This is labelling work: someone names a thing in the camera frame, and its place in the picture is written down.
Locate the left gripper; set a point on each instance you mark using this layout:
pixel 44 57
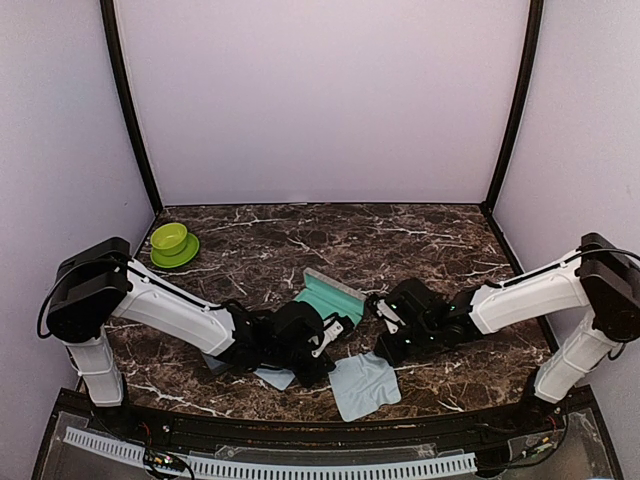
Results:
pixel 310 378

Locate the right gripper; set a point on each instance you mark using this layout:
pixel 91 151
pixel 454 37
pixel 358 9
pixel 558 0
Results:
pixel 391 354

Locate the blue cleaning cloth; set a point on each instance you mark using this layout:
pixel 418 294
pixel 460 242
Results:
pixel 279 379
pixel 363 383

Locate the light grey glasses case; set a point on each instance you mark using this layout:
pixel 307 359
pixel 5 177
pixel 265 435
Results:
pixel 328 296

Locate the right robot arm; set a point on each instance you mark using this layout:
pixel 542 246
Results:
pixel 597 277

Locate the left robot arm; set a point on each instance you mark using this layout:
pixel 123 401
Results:
pixel 105 282

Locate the dark grey glasses case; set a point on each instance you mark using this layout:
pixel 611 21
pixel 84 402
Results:
pixel 216 366

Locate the green bowl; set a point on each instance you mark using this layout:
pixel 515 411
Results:
pixel 172 246

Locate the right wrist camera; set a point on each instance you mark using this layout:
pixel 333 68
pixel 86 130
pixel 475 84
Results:
pixel 382 311

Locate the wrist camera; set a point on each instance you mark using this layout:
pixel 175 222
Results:
pixel 334 326
pixel 382 311

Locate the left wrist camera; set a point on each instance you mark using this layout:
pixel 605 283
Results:
pixel 334 326

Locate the black front rail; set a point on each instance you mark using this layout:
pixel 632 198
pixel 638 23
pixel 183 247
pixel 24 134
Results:
pixel 483 428

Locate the white cable duct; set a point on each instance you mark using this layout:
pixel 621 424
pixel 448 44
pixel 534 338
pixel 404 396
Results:
pixel 210 468

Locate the right black frame post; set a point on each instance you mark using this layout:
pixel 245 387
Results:
pixel 521 89

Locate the black frame post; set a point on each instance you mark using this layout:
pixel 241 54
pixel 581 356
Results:
pixel 117 61
pixel 521 89

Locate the left black frame post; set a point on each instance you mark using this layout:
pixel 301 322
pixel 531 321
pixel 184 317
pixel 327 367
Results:
pixel 117 61

